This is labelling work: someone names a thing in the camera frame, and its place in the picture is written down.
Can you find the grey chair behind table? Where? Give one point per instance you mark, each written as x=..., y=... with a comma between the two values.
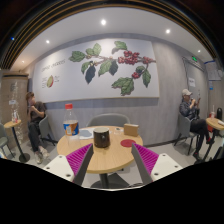
x=109, y=119

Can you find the coffee plant wall mural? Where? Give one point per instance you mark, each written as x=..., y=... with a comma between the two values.
x=107, y=68

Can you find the grey chair far left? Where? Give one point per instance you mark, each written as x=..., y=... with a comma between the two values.
x=4, y=139

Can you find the grey paper coaster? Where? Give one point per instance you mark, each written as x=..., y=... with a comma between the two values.
x=85, y=134

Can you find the seated person on left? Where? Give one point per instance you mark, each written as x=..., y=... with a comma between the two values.
x=35, y=113

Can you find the small round table left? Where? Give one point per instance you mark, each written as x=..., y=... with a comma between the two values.
x=24, y=157

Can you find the brown cardboard box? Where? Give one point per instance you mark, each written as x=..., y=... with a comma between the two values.
x=131, y=130

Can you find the clear glass on table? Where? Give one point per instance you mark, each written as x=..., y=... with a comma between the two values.
x=118, y=131

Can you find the grey chair right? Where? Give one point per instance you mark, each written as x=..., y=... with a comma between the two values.
x=184, y=129

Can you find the round wooden cafe table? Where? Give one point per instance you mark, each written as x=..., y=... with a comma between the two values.
x=105, y=161

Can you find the seated person with cap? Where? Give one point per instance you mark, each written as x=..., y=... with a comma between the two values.
x=188, y=108

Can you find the round table on right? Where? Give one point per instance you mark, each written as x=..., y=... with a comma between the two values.
x=217, y=126

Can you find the dark brown mug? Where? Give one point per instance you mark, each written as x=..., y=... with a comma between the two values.
x=101, y=137

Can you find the red round coaster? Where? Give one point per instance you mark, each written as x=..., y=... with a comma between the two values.
x=127, y=142

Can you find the clear plastic water bottle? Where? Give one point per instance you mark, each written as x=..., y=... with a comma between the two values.
x=71, y=125

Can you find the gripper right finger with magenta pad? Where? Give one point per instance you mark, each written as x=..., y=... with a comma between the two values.
x=153, y=166

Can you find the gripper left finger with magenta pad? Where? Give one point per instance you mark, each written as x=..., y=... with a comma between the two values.
x=72, y=167

